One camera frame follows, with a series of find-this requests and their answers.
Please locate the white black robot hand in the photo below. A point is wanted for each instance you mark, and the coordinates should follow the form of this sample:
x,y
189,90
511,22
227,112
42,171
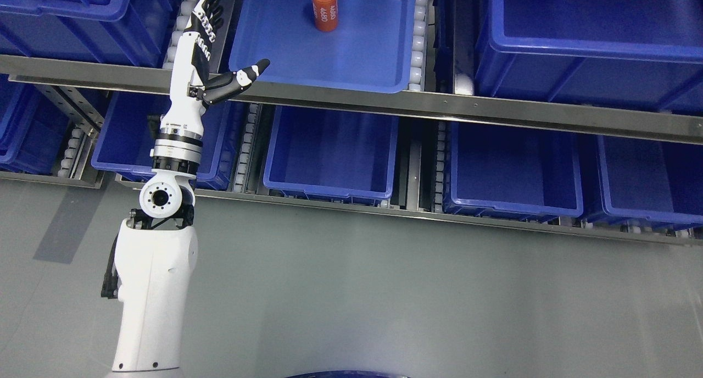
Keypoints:
x,y
192,89

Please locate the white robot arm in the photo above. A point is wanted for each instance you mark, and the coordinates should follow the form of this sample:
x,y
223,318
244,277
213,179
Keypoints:
x,y
155,253

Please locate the metal shelf rack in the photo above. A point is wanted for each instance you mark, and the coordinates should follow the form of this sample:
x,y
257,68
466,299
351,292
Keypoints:
x,y
664,127

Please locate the blue bin lower left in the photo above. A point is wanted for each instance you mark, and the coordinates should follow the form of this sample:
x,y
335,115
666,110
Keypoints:
x,y
125,141

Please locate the blue bin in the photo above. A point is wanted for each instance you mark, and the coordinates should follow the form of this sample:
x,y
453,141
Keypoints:
x,y
528,175
369,51
632,54
121,32
645,183
332,155
125,141
32,129

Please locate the blue bin upper left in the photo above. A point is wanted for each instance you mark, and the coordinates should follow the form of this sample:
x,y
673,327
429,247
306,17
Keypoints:
x,y
121,32

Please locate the blue bin far left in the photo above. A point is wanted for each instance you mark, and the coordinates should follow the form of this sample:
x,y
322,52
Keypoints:
x,y
32,129

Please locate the blue bin lower centre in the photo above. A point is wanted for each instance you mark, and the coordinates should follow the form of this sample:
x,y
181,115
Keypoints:
x,y
332,155

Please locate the blue bin upper centre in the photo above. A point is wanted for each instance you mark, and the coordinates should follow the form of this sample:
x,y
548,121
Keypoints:
x,y
369,51

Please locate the blue bin lower right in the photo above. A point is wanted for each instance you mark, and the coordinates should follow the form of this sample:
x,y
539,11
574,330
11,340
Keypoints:
x,y
528,175

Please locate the blue bin upper right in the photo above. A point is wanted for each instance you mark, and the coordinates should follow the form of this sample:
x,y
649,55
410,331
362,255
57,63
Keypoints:
x,y
632,54

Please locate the blue bin far right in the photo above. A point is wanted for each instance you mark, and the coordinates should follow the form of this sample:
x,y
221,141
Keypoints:
x,y
645,183

